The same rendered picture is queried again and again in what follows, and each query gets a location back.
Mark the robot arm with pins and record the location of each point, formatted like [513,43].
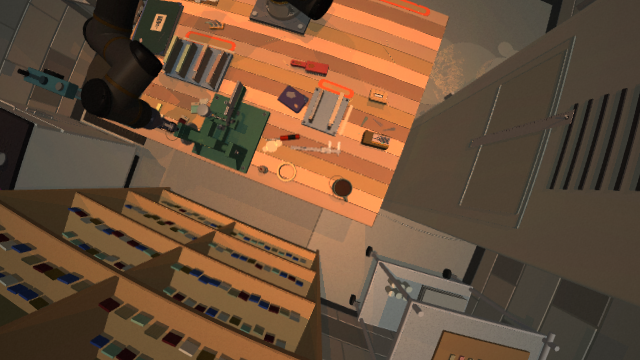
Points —
[122,65]

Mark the brown mug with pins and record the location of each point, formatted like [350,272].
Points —
[342,188]

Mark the grey two-rail rest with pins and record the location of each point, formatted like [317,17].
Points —
[325,111]

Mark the red marker pen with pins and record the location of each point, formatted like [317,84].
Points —
[290,137]

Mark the small orange box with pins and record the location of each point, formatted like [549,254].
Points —
[378,96]

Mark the dark green book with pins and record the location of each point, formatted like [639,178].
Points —
[156,27]

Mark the grey slotted rack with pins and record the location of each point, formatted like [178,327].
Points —
[197,62]

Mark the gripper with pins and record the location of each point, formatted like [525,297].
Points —
[169,126]

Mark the brown box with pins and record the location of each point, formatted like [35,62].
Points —
[375,139]

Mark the large grey louvred locker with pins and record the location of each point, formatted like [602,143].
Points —
[525,165]

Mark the wooden tile shelf unit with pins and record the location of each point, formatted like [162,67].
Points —
[150,280]

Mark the grey square base plate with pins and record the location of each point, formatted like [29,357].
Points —
[280,19]

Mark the small tan clip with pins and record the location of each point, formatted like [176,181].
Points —
[215,24]

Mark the red brush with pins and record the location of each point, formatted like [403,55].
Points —
[311,66]

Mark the grey cabinet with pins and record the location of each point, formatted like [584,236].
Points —
[65,157]

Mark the purple card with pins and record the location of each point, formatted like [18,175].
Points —
[293,99]

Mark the white round knob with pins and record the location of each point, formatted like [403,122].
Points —
[202,109]

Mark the blue vise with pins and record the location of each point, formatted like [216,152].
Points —
[50,82]

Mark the green micrometer stand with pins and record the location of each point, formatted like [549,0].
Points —
[235,137]

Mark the small grey nut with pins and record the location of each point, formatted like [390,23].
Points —
[263,169]

